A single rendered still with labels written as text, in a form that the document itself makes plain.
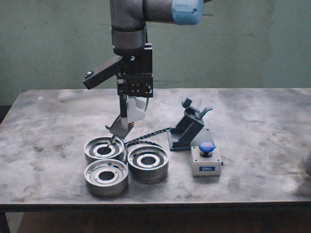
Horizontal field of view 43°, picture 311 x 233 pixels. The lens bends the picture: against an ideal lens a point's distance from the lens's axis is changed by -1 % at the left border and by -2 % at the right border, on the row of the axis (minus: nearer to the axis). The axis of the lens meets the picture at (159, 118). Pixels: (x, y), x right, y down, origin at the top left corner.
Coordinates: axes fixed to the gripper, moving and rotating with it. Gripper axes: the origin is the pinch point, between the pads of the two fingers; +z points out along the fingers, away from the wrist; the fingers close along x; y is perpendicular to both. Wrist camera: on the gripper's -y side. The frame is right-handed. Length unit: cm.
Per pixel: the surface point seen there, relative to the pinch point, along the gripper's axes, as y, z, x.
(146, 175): 5.1, 11.1, -7.1
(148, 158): 5.9, 10.9, 0.1
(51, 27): -48, 26, 162
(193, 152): 17.3, 8.8, -1.2
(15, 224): -59, 93, 61
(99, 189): -5.9, 10.2, -12.5
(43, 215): -26.9, 38.1, 8.8
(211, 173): 21.5, 12.4, -5.7
